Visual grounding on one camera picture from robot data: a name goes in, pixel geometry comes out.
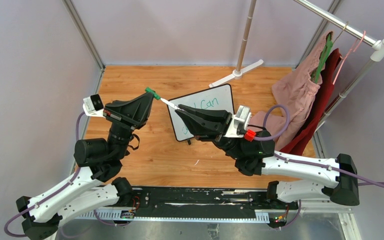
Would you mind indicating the green marker cap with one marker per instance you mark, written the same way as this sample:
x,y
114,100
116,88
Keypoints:
x,y
154,94

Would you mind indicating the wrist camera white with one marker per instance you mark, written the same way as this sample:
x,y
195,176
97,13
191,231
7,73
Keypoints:
x,y
237,127
93,106

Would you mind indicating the green clothes hanger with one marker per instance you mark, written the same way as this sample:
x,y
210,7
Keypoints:
x,y
323,57

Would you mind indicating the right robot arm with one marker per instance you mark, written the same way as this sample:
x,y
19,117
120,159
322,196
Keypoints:
x,y
254,153

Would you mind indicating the metal clothes rack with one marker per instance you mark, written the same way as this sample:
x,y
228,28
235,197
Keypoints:
x,y
328,17

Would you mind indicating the whiteboard marker white body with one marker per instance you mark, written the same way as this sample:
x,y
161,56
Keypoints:
x,y
169,104

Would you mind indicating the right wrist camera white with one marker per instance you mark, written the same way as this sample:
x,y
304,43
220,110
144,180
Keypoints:
x,y
237,127

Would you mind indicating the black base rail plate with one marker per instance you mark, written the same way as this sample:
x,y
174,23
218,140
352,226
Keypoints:
x,y
182,204

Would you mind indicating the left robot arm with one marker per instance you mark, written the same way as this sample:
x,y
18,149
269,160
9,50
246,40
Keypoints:
x,y
95,183

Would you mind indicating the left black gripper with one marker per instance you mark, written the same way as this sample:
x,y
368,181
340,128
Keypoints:
x,y
133,114

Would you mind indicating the small whiteboard black frame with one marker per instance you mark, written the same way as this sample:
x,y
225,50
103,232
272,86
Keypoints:
x,y
215,98

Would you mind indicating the dark red garment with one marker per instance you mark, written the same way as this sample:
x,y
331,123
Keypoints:
x,y
306,131

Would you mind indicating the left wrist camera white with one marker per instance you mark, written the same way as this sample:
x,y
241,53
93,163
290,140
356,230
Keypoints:
x,y
93,106

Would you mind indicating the pink garment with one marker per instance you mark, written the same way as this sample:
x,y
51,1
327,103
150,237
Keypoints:
x,y
296,92

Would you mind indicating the pink clothes hanger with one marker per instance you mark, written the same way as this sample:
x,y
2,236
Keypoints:
x,y
353,49

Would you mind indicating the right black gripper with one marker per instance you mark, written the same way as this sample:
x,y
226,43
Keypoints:
x,y
208,127

